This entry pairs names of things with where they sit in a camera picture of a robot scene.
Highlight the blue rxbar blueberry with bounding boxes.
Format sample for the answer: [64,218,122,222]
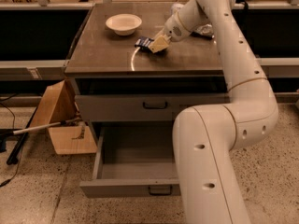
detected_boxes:
[135,36,153,49]

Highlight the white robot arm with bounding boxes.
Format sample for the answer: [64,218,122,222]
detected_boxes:
[149,0,278,224]

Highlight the black floor cable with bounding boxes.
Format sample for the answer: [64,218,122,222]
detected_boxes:
[0,93,24,189]

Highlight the crinkled silver snack bag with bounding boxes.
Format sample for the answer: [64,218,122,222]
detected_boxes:
[193,23,214,38]

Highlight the white and black pole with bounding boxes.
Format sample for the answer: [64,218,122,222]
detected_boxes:
[0,118,82,138]

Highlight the brown cardboard box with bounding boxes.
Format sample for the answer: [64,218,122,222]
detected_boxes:
[30,81,97,155]

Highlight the grey metal drawer cabinet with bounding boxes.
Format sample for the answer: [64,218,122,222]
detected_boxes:
[64,2,244,142]

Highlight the grey upper drawer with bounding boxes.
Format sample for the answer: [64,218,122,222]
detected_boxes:
[75,93,229,122]

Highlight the open grey middle drawer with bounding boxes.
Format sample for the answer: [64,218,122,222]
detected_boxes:
[80,121,180,198]

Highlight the clear plastic water bottle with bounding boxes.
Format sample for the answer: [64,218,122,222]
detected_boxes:
[171,3,184,14]

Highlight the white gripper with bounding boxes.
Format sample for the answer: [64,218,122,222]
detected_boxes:
[149,0,209,53]

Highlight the white paper bowl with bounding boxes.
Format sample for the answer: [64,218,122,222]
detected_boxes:
[106,14,142,36]

